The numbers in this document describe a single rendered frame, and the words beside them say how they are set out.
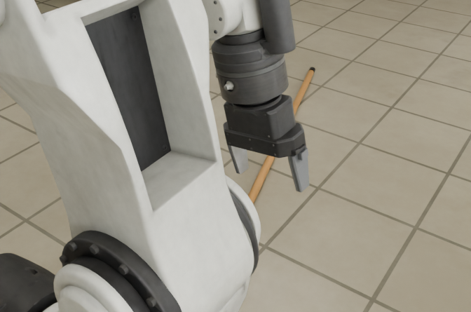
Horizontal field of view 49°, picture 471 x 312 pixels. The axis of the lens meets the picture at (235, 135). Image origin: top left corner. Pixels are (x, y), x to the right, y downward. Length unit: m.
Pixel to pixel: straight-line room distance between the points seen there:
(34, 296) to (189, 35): 0.56
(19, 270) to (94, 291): 0.49
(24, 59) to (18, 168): 1.44
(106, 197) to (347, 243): 1.07
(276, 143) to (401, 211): 0.96
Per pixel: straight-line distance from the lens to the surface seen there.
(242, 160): 0.76
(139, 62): 0.46
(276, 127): 0.65
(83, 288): 0.47
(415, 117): 2.04
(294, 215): 1.50
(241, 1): 0.59
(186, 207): 0.44
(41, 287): 0.89
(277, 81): 0.64
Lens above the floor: 0.99
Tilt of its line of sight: 33 degrees down
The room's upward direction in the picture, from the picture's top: straight up
